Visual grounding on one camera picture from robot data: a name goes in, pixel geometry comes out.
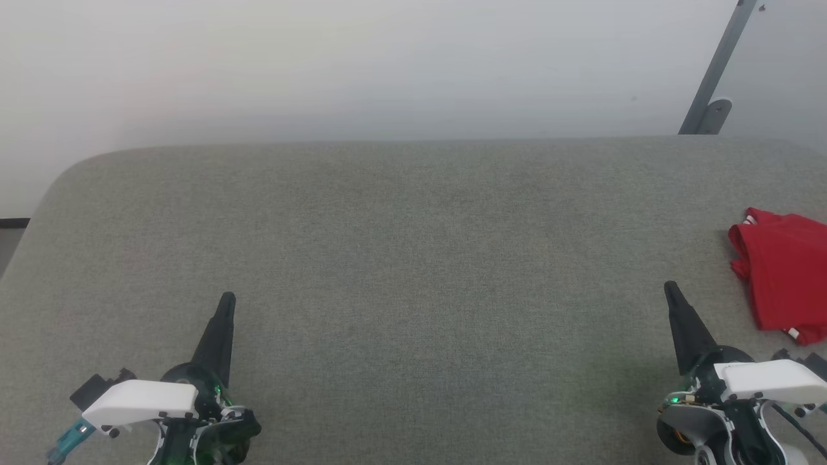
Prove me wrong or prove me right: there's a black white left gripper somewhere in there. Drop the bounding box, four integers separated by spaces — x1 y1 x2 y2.
82 292 263 453

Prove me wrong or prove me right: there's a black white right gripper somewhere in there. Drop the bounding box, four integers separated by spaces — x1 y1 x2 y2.
663 281 827 409

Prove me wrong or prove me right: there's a red garment with white trim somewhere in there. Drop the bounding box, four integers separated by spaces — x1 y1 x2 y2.
728 207 827 347

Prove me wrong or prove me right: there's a grey fabric sofa seat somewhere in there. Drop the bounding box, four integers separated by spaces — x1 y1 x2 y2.
0 134 827 465

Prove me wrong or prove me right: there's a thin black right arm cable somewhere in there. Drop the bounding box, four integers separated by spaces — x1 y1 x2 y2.
770 402 827 460

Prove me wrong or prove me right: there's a black cable with teal plug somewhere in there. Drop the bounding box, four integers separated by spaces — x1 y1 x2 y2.
47 418 98 465

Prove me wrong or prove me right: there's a grey metal post with bracket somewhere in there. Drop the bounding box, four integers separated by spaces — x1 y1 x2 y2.
678 0 759 136

